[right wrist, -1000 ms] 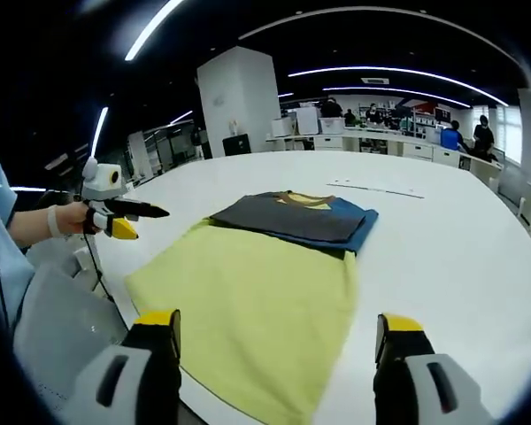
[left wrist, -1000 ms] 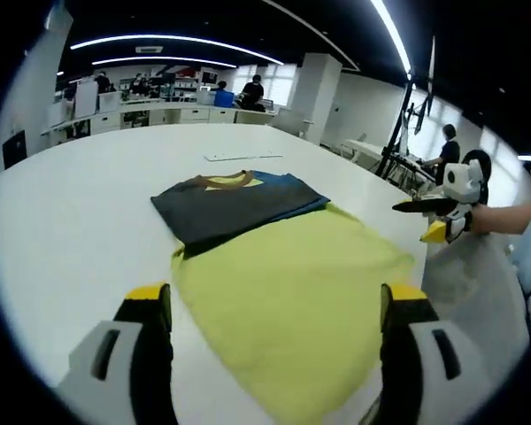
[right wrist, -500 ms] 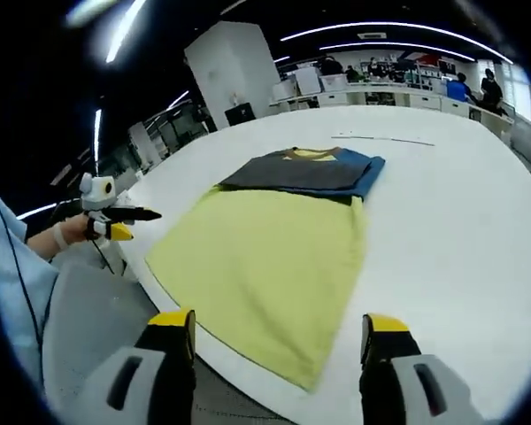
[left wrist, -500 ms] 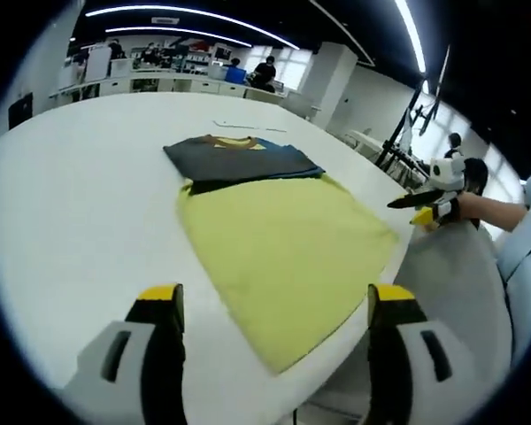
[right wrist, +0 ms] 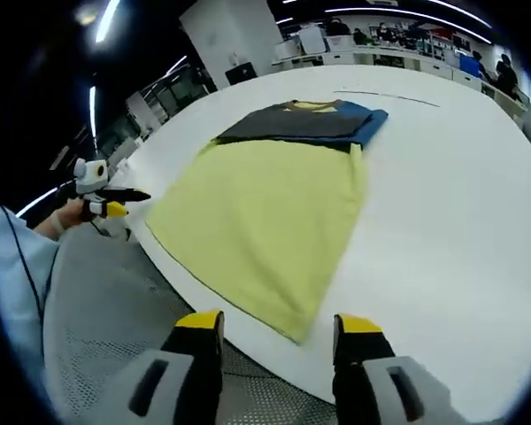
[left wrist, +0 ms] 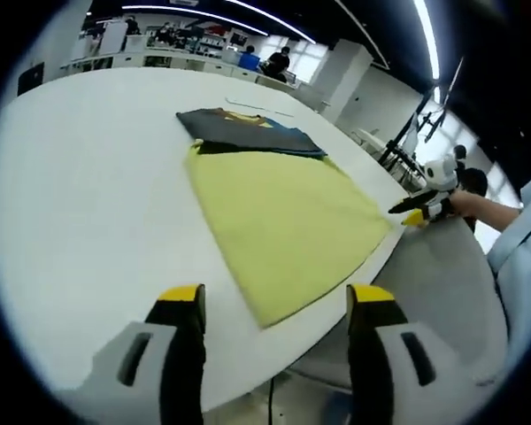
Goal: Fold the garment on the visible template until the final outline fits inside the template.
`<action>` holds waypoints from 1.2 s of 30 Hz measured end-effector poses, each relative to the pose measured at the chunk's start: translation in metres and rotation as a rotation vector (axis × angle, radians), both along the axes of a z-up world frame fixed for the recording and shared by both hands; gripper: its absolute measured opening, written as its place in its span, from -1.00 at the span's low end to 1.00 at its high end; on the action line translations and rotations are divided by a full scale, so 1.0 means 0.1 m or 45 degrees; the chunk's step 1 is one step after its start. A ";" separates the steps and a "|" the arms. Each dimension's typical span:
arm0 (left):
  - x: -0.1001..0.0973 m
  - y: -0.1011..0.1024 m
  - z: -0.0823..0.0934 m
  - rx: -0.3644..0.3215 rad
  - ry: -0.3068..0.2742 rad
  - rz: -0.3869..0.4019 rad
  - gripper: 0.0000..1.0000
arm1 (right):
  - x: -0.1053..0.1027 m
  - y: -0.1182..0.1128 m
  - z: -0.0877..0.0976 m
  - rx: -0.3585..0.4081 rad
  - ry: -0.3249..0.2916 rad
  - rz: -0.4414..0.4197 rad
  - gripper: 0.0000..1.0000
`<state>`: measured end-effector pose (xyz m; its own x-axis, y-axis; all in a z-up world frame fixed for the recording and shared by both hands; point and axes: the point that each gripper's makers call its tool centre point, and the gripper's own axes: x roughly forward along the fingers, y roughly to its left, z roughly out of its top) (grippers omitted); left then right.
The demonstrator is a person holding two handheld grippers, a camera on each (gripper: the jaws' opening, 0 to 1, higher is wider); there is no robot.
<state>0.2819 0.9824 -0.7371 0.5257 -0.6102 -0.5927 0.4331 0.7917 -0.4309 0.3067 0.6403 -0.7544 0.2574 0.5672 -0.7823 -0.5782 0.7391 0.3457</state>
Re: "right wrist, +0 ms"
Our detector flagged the thin template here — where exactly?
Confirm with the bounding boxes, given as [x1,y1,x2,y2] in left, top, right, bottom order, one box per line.
[334,90,442,108]

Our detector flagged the thin black cable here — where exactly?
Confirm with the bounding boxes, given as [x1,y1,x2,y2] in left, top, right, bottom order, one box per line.
[6,212,50,320]

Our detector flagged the black cabinet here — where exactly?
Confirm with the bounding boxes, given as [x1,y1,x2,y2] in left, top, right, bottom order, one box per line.
[224,62,257,86]

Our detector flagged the white board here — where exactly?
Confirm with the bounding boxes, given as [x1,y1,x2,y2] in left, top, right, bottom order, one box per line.
[299,27,327,55]

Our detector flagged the person's left hand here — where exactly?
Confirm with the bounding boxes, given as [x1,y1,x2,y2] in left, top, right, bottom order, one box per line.
[59,197,92,231]

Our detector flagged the person's light blue shirt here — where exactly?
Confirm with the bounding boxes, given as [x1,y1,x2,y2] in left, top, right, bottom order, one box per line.
[0,194,58,399]

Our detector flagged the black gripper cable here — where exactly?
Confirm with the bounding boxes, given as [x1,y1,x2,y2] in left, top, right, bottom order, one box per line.
[90,219,132,243]

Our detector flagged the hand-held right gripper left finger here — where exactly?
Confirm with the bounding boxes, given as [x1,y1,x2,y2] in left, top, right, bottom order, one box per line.
[126,308,226,425]

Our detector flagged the ceiling light strip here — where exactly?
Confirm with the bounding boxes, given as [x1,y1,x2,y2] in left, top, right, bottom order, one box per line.
[325,5,491,27]

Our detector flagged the white machine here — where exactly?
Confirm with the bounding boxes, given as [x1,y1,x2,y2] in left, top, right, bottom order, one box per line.
[274,40,300,59]

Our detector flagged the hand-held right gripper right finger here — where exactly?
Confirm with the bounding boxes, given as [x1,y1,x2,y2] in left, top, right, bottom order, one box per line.
[331,313,452,425]

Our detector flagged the yellow blue grey garment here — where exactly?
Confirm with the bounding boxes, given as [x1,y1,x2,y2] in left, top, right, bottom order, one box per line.
[144,99,389,345]

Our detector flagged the white cabinet counter row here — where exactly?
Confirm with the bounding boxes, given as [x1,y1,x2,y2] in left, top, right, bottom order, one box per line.
[272,42,527,103]

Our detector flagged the white square pillar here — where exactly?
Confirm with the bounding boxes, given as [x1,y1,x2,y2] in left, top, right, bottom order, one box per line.
[179,0,280,89]

